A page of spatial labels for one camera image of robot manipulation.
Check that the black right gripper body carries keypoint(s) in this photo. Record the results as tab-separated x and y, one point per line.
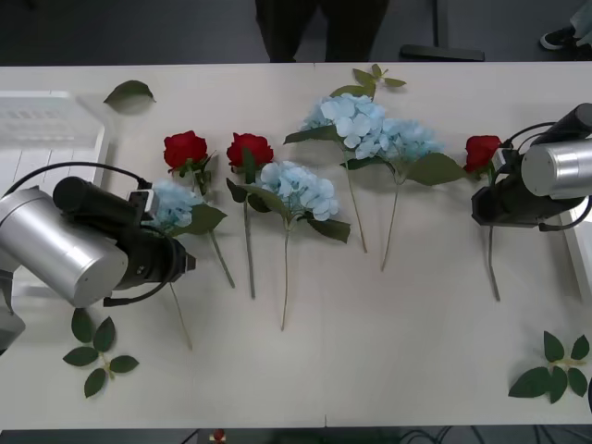
504	203

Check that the red rose with green stem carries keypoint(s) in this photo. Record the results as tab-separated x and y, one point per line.
481	152
185	148
250	148

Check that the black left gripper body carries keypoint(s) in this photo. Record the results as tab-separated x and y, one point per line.
157	263

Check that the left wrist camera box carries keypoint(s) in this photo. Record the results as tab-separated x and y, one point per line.
147	201

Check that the silver and black left arm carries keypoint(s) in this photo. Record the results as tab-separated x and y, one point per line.
51	240

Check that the pale green leaf twig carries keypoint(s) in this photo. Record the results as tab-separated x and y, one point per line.
363	78

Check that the person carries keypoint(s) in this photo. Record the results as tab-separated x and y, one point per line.
277	28
559	39

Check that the single loose green leaf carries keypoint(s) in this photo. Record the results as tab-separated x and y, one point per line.
127	97

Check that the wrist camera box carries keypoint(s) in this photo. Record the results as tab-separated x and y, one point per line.
147	201
501	159

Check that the dark green leaf twig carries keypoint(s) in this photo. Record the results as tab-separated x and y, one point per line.
532	384
104	335

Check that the silver and black right arm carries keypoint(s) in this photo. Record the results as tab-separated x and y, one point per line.
559	166

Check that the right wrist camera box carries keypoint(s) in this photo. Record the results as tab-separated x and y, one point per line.
501	159

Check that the shallow white box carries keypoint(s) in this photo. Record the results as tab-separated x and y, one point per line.
46	120

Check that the black stand with flat foot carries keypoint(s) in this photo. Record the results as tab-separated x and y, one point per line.
439	53

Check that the pale blue flower with stem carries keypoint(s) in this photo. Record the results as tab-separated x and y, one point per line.
342	111
176	203
407	139
296	189

